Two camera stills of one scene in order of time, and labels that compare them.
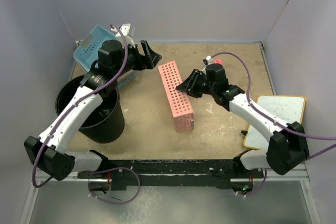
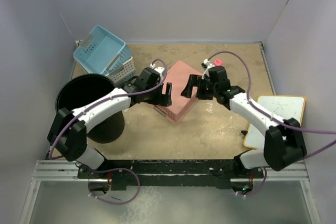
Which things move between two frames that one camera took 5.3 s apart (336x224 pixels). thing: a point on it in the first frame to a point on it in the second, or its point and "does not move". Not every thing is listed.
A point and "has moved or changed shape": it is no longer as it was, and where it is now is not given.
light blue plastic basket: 86,54 does not move
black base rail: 125,174 does not move
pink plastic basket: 182,112 has moved or changed shape
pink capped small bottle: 218,61 does not move
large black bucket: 106,125 does not move
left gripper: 152,57 to 162,99
